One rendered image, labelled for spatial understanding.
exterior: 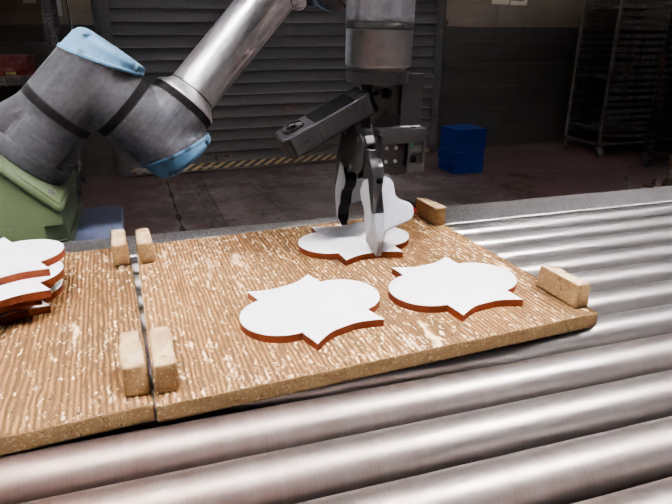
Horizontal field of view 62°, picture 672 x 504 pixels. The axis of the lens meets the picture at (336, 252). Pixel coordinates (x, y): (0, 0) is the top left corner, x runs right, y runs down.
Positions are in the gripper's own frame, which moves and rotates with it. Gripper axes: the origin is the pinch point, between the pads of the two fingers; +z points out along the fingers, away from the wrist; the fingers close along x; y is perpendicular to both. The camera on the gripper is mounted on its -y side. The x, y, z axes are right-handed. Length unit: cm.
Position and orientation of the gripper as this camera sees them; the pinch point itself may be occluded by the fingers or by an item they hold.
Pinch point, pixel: (354, 236)
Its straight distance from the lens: 70.4
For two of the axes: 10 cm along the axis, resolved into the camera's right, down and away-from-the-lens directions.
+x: -3.6, -3.7, 8.6
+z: -0.2, 9.2, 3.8
